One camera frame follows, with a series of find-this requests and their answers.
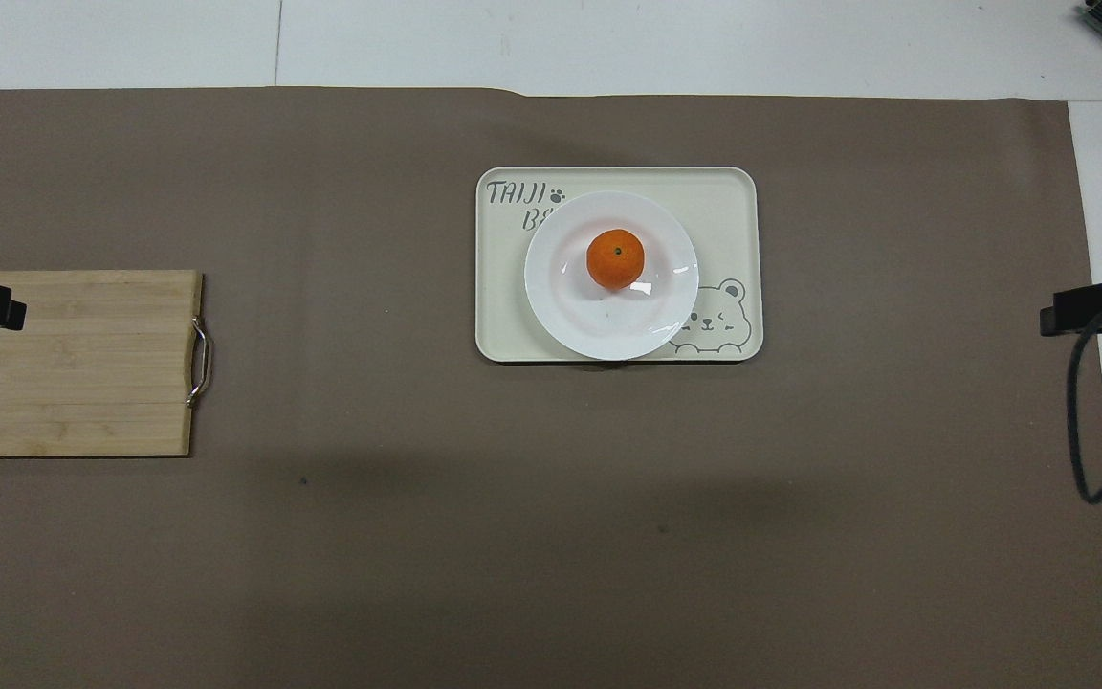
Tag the cream tray with bear print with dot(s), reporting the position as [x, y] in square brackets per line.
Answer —
[728, 220]

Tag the white round plate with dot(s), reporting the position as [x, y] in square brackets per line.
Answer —
[589, 321]

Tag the orange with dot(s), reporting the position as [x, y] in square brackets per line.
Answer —
[615, 258]

